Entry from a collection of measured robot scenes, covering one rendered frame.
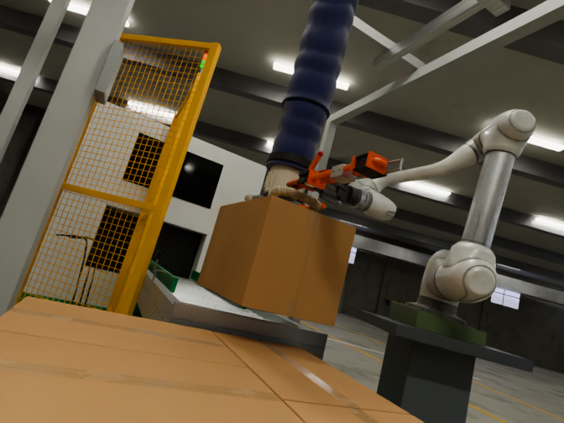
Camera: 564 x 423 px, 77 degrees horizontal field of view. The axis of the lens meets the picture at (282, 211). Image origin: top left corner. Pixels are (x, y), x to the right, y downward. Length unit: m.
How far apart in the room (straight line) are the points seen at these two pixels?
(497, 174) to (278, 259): 0.88
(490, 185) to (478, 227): 0.17
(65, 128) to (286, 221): 1.29
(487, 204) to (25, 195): 2.02
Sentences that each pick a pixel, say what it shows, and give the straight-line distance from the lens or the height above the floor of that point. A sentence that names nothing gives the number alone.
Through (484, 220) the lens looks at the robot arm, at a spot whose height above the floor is 1.19.
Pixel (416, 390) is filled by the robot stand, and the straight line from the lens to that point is 1.55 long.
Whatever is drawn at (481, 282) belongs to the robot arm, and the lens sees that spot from 1.39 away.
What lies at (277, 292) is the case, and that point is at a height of 0.74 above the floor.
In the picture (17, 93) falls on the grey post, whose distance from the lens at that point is 4.49.
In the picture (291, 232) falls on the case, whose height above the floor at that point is 0.97.
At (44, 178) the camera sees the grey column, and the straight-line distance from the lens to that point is 2.09.
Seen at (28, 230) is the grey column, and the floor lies 0.70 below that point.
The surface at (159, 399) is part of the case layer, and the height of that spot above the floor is 0.54.
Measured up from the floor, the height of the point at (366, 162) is 1.19.
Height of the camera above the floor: 0.80
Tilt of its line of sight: 10 degrees up
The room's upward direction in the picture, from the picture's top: 15 degrees clockwise
